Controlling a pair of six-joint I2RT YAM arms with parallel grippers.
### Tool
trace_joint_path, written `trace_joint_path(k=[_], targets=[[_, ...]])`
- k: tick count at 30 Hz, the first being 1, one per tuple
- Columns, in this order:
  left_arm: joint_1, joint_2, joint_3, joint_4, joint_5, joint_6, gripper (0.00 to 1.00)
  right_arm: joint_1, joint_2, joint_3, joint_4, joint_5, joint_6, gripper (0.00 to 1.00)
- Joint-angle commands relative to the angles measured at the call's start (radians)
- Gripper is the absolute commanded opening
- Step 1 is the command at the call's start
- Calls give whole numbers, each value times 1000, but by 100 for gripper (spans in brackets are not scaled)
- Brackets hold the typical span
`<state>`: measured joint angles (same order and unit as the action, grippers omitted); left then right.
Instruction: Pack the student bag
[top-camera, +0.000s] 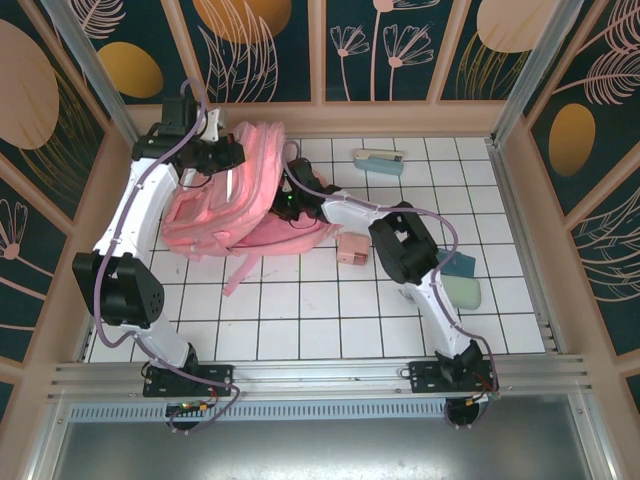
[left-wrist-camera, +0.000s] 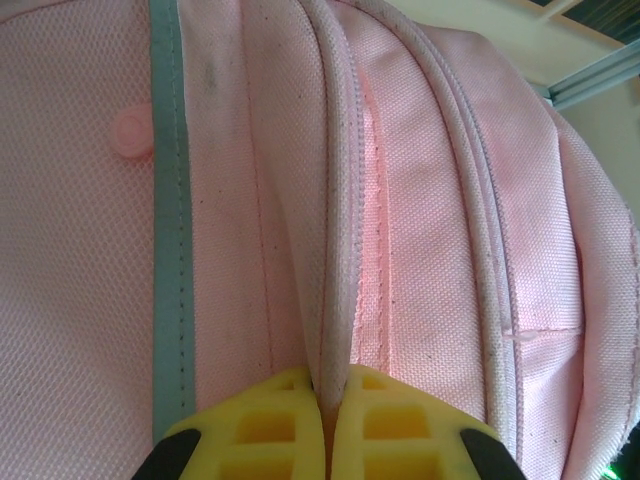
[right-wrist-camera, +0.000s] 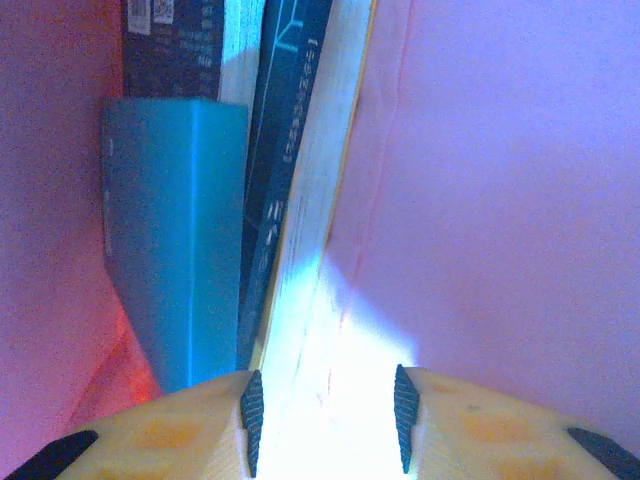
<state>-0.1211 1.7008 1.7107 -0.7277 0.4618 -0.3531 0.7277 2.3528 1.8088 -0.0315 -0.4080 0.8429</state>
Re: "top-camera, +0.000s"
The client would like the pink student backpack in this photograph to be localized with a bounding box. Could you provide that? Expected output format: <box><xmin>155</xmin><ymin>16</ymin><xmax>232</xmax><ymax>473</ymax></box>
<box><xmin>160</xmin><ymin>119</ymin><xmax>344</xmax><ymax>298</ymax></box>

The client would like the white and blue stapler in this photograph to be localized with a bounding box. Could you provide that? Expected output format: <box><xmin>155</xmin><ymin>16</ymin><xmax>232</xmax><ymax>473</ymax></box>
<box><xmin>353</xmin><ymin>148</ymin><xmax>405</xmax><ymax>164</ymax></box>

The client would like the teal blue pencil case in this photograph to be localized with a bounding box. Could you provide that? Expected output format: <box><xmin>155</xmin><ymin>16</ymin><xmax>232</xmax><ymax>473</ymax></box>
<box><xmin>353</xmin><ymin>154</ymin><xmax>405</xmax><ymax>179</ymax></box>

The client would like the small pink box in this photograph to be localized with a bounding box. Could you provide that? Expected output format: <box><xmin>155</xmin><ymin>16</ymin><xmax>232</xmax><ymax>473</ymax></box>
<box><xmin>335</xmin><ymin>231</ymin><xmax>372</xmax><ymax>267</ymax></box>

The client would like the teal blue card holder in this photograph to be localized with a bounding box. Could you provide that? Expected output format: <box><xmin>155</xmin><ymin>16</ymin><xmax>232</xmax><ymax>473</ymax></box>
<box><xmin>435</xmin><ymin>248</ymin><xmax>478</xmax><ymax>280</ymax></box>

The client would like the grey metal sheet panel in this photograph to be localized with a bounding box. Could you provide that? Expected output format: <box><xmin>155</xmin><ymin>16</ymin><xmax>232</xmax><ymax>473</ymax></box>
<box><xmin>24</xmin><ymin>394</ymin><xmax>619</xmax><ymax>480</ymax></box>

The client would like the aluminium corner post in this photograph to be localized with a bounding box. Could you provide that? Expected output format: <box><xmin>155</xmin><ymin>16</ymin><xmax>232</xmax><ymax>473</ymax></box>
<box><xmin>489</xmin><ymin>0</ymin><xmax>596</xmax><ymax>147</ymax></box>
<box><xmin>42</xmin><ymin>0</ymin><xmax>147</xmax><ymax>154</ymax></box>

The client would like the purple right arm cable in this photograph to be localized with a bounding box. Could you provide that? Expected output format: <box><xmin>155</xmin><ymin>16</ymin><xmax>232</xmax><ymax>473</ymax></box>
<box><xmin>281</xmin><ymin>140</ymin><xmax>502</xmax><ymax>431</ymax></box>

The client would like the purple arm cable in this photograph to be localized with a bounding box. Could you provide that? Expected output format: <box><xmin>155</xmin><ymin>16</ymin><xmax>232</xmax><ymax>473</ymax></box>
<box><xmin>94</xmin><ymin>78</ymin><xmax>244</xmax><ymax>436</ymax></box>
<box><xmin>281</xmin><ymin>140</ymin><xmax>502</xmax><ymax>431</ymax></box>

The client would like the aluminium mounting rail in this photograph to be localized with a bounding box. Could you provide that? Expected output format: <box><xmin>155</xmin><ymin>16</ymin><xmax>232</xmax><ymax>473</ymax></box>
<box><xmin>47</xmin><ymin>353</ymin><xmax>594</xmax><ymax>402</ymax></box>

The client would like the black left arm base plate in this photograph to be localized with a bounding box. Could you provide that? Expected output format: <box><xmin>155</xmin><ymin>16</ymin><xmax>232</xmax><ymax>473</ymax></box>
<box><xmin>143</xmin><ymin>363</ymin><xmax>236</xmax><ymax>399</ymax></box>

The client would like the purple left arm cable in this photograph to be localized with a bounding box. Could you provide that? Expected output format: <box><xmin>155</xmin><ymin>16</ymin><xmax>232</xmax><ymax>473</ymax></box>
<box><xmin>94</xmin><ymin>78</ymin><xmax>244</xmax><ymax>436</ymax></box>

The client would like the perforated grey cable duct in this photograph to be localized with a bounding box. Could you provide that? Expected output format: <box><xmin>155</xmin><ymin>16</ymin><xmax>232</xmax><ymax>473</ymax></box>
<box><xmin>67</xmin><ymin>402</ymin><xmax>581</xmax><ymax>422</ymax></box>

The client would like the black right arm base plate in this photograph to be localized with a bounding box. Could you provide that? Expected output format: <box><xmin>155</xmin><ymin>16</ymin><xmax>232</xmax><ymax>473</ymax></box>
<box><xmin>408</xmin><ymin>358</ymin><xmax>501</xmax><ymax>396</ymax></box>

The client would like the aluminium side rail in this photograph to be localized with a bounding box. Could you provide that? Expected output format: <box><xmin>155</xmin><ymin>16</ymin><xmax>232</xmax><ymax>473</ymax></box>
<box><xmin>487</xmin><ymin>139</ymin><xmax>569</xmax><ymax>356</ymax></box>
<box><xmin>74</xmin><ymin>142</ymin><xmax>147</xmax><ymax>364</ymax></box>

